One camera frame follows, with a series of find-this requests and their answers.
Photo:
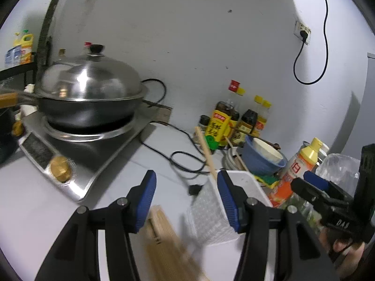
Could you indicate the steel domed wok lid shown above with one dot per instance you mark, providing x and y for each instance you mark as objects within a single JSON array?
[{"x": 90, "y": 76}]

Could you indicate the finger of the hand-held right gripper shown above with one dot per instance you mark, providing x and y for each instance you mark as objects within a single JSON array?
[
  {"x": 307, "y": 191},
  {"x": 318, "y": 181}
]

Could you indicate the black shelf rack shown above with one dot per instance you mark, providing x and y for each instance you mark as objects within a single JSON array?
[{"x": 17, "y": 69}]

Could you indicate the black wok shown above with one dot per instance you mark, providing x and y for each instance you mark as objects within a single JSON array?
[{"x": 88, "y": 109}]

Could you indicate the black cooker pot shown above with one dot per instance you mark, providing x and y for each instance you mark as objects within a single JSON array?
[{"x": 6, "y": 143}]

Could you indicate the plain wooden chopstick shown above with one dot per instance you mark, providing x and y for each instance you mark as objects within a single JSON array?
[
  {"x": 206, "y": 152},
  {"x": 234, "y": 153}
]

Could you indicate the dark wooden stick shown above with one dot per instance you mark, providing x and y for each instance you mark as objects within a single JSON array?
[{"x": 257, "y": 139}]

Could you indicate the blue bowl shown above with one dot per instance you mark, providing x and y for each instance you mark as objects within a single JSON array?
[{"x": 257, "y": 164}]

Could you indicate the bundle of wooden chopsticks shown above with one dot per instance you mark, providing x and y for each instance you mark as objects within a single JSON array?
[{"x": 167, "y": 240}]

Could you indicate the dark sauce bottle yellow cap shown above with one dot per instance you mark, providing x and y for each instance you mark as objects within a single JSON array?
[{"x": 240, "y": 91}]

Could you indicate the dark vertical pipe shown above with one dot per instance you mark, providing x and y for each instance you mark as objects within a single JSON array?
[{"x": 44, "y": 35}]

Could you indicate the yellow detergent bottle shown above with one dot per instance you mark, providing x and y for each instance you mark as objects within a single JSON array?
[{"x": 27, "y": 48}]

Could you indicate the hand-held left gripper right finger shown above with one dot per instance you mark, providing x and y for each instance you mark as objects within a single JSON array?
[{"x": 228, "y": 202}]

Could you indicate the white dark-rimmed bowl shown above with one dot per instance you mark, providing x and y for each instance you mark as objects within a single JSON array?
[{"x": 230, "y": 161}]

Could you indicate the clear plastic bag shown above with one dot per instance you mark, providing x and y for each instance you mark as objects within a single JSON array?
[{"x": 339, "y": 166}]

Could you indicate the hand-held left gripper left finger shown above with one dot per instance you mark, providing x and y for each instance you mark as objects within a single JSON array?
[{"x": 146, "y": 199}]

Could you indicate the orange-label bottle yellow cap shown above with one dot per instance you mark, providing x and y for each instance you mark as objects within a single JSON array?
[{"x": 296, "y": 172}]

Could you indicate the grey cabinet panel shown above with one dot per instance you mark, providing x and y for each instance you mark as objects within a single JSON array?
[{"x": 370, "y": 99}]

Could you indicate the white perforated utensil holder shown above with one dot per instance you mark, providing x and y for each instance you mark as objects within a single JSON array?
[{"x": 211, "y": 216}]

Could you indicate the red-capped bottle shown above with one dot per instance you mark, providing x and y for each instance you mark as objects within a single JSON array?
[{"x": 87, "y": 46}]

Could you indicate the person's right hand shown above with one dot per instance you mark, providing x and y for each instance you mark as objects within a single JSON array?
[{"x": 342, "y": 246}]

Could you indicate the silver induction cooker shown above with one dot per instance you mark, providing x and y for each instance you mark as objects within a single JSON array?
[{"x": 96, "y": 155}]

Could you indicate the white wall socket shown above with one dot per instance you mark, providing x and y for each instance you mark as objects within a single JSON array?
[{"x": 301, "y": 30}]

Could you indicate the small spice jar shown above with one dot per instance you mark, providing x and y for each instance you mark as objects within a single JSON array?
[{"x": 204, "y": 122}]

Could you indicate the large yellow-label oil bottle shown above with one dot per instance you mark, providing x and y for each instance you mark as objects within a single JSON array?
[{"x": 218, "y": 123}]

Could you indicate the soy sauce bottle yellow cap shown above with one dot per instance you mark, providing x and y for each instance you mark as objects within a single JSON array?
[{"x": 249, "y": 120}]

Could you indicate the blue white carton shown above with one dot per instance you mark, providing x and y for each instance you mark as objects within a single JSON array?
[{"x": 13, "y": 56}]

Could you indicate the green yellow sponge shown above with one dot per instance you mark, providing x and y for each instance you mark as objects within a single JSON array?
[{"x": 268, "y": 181}]

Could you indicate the brown board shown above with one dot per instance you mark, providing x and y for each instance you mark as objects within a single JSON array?
[{"x": 159, "y": 111}]

